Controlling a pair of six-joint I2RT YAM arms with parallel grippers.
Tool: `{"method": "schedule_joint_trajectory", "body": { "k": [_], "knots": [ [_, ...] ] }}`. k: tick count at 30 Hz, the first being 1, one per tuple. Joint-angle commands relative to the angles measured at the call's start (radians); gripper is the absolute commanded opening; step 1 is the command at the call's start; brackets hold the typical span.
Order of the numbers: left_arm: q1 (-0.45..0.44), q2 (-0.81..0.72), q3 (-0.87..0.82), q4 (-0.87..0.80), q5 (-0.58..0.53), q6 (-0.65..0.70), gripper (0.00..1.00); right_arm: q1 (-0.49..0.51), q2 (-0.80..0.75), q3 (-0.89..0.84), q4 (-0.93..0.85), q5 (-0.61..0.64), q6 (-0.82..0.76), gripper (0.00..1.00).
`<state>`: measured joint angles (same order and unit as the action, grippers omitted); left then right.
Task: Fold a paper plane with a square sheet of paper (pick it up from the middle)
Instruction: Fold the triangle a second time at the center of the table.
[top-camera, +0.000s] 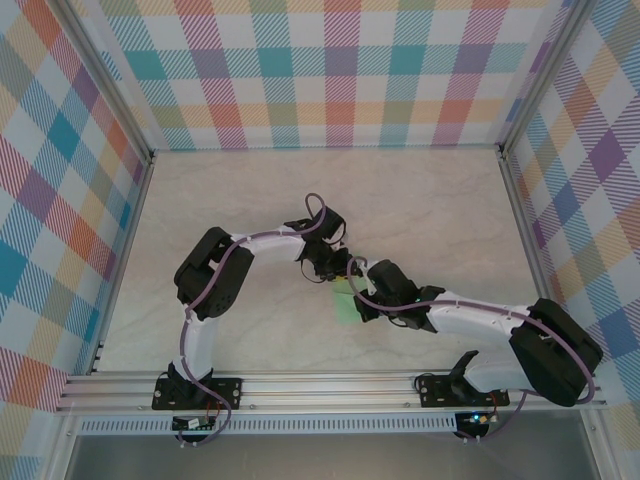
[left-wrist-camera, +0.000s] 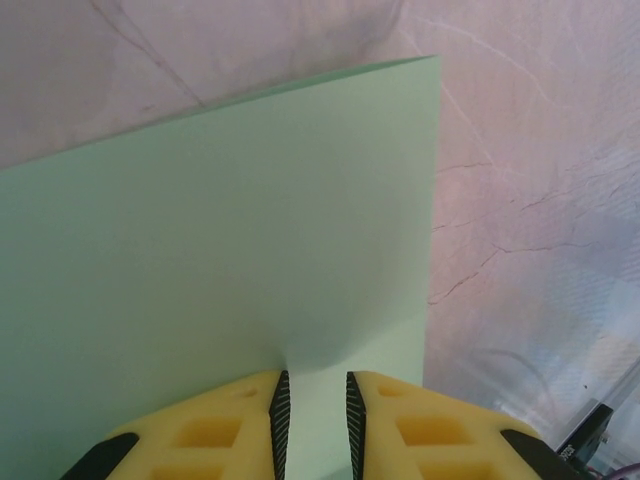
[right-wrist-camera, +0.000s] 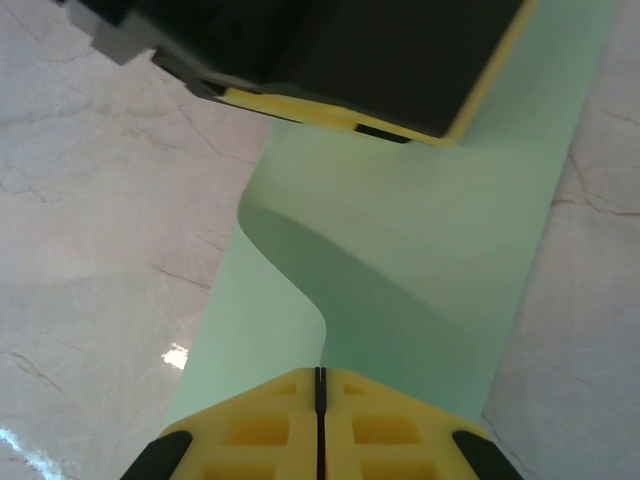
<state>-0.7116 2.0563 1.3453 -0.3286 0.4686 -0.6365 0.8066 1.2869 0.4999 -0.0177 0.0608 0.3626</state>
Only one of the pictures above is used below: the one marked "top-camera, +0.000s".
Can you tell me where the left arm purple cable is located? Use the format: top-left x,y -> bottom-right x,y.
177,193 -> 331,449

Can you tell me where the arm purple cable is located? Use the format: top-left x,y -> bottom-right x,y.
348,256 -> 599,445
177,193 -> 331,449

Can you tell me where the perforated metal cable tray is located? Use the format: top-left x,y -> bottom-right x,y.
74,417 -> 461,435

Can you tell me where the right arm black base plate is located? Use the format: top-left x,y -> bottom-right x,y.
417,374 -> 511,409

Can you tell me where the grey metal sheet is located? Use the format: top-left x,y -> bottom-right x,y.
64,432 -> 601,480

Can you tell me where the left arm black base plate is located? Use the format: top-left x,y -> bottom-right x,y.
151,377 -> 244,412

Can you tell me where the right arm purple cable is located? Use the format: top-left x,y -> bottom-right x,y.
348,256 -> 599,445

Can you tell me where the long aluminium mounting rail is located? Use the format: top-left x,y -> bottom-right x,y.
54,372 -> 609,415

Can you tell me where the aluminium table side rail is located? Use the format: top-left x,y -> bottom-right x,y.
84,152 -> 156,376
497,147 -> 576,371

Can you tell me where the aluminium corner post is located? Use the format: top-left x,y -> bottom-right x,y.
497,0 -> 596,156
47,0 -> 156,166

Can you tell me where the aluminium frame leg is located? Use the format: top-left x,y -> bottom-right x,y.
44,413 -> 84,480
579,410 -> 617,480

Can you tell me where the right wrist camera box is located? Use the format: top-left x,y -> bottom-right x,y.
358,263 -> 379,297

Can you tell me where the light green paper sheet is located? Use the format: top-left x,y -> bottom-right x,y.
333,278 -> 362,325

